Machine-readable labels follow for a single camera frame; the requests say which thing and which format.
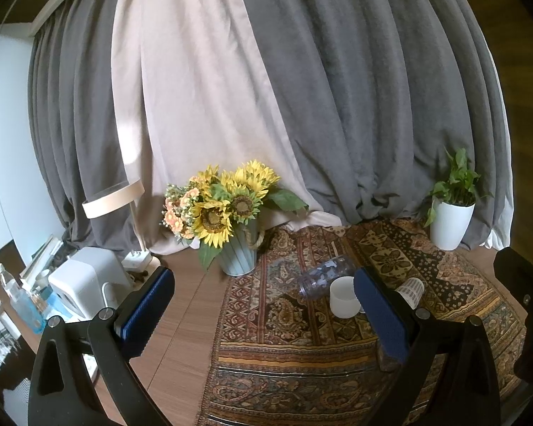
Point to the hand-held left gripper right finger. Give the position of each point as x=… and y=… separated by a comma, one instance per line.
x=381, y=319

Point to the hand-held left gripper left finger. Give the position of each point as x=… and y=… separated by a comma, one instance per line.
x=145, y=311

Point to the white frosted cup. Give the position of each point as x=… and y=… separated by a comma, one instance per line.
x=343, y=299

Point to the white printed cup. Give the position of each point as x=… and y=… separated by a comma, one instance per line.
x=411, y=293

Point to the white box appliance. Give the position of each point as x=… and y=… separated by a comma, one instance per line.
x=86, y=282

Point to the clear plastic bottle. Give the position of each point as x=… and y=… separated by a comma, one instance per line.
x=326, y=275

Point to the white sheer curtain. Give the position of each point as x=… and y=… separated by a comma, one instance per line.
x=501, y=230

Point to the patterned table cloth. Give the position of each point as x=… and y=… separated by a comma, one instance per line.
x=293, y=355

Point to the pale blue ribbed vase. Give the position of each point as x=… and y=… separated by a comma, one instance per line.
x=237, y=255

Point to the sunflower bouquet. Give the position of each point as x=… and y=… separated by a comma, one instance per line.
x=213, y=217

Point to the white plant pot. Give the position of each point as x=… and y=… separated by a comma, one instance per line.
x=451, y=226

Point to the stack of books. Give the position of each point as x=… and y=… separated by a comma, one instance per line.
x=42, y=257

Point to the blue liquid bottle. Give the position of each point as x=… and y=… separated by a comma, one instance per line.
x=26, y=313

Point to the white round desk lamp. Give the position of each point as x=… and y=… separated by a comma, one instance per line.
x=111, y=197

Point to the clear capped bottle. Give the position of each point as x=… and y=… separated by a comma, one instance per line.
x=5, y=282

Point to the green potted plant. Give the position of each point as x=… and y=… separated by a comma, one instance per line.
x=459, y=182

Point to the grey curtain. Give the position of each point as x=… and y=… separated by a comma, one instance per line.
x=359, y=97
x=75, y=142

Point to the beige curtain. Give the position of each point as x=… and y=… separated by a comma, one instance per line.
x=191, y=97

